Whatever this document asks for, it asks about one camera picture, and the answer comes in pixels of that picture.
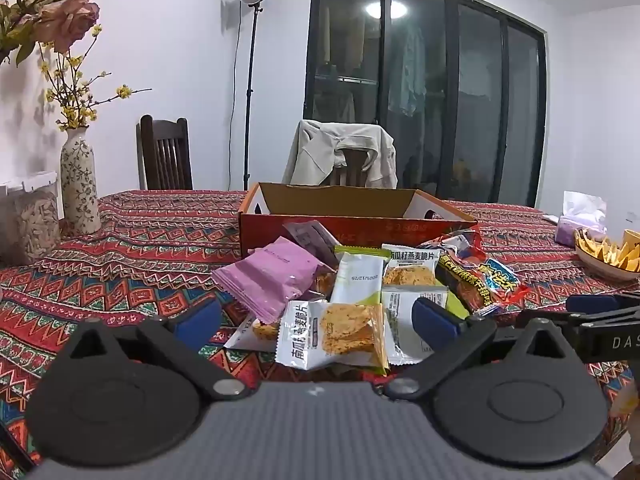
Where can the beige jacket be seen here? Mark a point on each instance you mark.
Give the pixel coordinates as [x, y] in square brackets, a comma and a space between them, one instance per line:
[315, 155]

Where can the floral ceramic vase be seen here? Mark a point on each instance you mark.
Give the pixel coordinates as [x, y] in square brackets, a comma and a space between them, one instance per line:
[80, 185]

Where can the purple tissue box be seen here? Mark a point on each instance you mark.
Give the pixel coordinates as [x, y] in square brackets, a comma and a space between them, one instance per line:
[570, 230]

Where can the orange snack packet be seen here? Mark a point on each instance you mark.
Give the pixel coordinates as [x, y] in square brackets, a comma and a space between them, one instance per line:
[325, 281]

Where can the white green snack packet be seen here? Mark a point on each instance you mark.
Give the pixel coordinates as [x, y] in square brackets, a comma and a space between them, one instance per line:
[400, 320]
[357, 275]

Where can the black framed glass door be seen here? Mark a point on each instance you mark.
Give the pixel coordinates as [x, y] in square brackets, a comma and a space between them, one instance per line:
[480, 110]

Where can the bowl of chips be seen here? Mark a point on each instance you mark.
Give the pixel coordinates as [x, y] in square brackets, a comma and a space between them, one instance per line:
[600, 260]

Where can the clear jar of seeds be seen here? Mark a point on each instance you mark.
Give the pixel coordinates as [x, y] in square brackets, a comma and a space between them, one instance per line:
[35, 220]

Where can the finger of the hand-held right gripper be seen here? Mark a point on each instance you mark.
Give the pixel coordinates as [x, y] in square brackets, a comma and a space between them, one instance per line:
[592, 303]
[570, 319]

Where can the yellow blossom branches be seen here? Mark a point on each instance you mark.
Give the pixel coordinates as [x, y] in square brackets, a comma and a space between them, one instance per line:
[70, 105]

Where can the hanging light blue garment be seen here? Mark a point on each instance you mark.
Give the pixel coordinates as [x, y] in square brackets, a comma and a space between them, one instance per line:
[410, 70]

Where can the red cardboard box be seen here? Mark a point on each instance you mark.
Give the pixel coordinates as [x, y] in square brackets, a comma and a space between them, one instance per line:
[380, 227]

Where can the pink snack packet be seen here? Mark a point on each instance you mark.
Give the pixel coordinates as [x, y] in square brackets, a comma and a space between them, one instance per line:
[275, 275]

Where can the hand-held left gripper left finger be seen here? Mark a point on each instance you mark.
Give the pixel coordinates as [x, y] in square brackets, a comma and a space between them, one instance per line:
[200, 322]

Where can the red black snack packet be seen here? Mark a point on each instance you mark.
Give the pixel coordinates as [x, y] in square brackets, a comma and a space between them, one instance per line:
[475, 280]

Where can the dark wooden chair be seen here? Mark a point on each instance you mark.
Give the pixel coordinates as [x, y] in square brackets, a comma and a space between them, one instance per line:
[350, 172]
[147, 160]

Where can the lilac grey snack packet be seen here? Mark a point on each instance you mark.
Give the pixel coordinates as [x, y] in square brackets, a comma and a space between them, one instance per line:
[312, 237]

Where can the white flat object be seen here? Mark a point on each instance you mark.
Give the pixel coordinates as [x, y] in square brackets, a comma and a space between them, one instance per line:
[551, 219]

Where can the pink artificial flowers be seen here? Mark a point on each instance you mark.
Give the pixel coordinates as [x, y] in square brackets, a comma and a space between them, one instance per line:
[70, 15]

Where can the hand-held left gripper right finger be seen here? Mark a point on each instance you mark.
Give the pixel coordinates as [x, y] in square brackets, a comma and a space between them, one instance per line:
[435, 322]

